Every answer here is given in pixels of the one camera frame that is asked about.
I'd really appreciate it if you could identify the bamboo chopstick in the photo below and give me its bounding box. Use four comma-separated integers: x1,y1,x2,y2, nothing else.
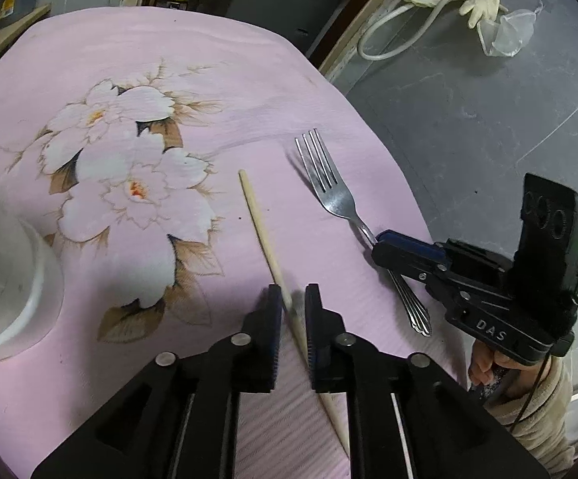
238,169,351,459

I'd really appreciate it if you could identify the silver fork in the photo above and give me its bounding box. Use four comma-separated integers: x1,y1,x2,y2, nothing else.
294,129,432,337

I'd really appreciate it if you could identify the beige sleeve right forearm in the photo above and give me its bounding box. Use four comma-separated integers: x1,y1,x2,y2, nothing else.
486,357,576,478

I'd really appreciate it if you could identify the person's right hand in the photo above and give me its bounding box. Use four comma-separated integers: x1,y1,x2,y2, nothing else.
468,340,550,392

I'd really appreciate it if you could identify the pink floral tablecloth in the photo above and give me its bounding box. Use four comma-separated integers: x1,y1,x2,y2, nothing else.
0,8,465,478

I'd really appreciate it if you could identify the clear plastic bag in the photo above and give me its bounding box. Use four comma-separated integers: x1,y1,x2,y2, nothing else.
476,1,544,57

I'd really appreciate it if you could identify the white utensil holder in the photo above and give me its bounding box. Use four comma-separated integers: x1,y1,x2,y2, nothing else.
0,199,64,360

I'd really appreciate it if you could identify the grey metal cabinet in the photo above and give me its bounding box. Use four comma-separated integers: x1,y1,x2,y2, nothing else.
224,0,341,53

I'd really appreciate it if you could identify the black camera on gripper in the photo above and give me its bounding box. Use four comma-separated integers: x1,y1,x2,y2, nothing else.
513,173,578,294

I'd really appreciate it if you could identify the white hose on wall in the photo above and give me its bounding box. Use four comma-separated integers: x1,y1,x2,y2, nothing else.
357,0,479,63

